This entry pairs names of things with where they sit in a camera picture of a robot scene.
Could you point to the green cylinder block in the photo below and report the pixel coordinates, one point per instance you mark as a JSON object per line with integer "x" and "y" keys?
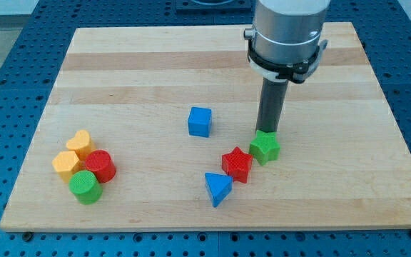
{"x": 85, "y": 187}

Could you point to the red cylinder block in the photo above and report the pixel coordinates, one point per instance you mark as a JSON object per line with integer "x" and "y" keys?
{"x": 100, "y": 163}

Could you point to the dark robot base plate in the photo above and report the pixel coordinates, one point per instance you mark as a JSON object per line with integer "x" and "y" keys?
{"x": 188, "y": 6}

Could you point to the red star block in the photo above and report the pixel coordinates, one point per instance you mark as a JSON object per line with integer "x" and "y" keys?
{"x": 237, "y": 164}

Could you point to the black cylindrical pointer tool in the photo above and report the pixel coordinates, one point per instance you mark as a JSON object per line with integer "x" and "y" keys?
{"x": 271, "y": 105}

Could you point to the yellow heart block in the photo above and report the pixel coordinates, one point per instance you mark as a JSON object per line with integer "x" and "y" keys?
{"x": 82, "y": 144}

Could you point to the wooden board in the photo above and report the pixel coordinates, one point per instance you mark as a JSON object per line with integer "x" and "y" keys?
{"x": 343, "y": 163}

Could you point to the green star block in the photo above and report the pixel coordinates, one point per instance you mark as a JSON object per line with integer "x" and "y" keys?
{"x": 264, "y": 147}

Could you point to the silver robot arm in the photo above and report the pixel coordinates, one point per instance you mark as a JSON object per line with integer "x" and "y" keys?
{"x": 286, "y": 31}

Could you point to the blue triangle block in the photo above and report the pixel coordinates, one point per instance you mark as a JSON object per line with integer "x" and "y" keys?
{"x": 218, "y": 187}

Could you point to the blue cube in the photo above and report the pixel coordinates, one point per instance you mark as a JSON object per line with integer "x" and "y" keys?
{"x": 199, "y": 122}

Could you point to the yellow hexagon block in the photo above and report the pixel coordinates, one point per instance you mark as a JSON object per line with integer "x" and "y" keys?
{"x": 66, "y": 164}

